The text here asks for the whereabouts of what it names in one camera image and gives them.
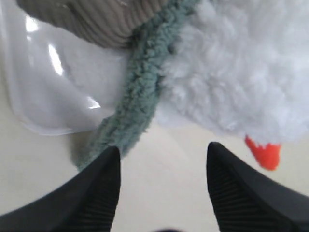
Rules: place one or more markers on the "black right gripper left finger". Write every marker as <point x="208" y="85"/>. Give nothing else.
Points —
<point x="86" y="203"/>

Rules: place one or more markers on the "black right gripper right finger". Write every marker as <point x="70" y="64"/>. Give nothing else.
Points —
<point x="245" y="200"/>

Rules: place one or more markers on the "green knitted scarf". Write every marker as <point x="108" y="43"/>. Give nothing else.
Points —
<point x="136" y="109"/>

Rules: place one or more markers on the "white plush snowman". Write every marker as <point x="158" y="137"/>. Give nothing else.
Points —
<point x="237" y="67"/>

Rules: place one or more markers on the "white rectangular plastic tray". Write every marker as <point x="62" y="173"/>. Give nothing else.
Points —
<point x="58" y="84"/>

